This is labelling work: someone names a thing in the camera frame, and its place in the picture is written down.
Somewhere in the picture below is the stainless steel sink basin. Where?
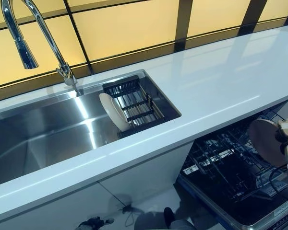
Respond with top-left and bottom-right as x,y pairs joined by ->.
0,69 -> 182,189

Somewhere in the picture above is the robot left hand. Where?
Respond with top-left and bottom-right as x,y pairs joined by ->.
78,216 -> 115,230

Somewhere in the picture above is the black dish drying rack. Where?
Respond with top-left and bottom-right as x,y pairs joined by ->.
102,75 -> 165,138

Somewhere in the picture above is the chrome gooseneck faucet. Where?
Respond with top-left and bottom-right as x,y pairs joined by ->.
0,0 -> 84,96

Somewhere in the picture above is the narrow white cabinet door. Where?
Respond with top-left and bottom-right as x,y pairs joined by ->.
98,142 -> 192,211

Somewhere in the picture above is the wide white cabinet door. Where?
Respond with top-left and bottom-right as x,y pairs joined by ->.
0,182 -> 125,230

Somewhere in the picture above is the beige round plate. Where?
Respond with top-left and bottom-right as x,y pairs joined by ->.
248,119 -> 288,168
99,92 -> 130,132

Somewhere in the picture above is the dishwasher lower wire rack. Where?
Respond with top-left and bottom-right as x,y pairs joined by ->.
182,119 -> 286,207

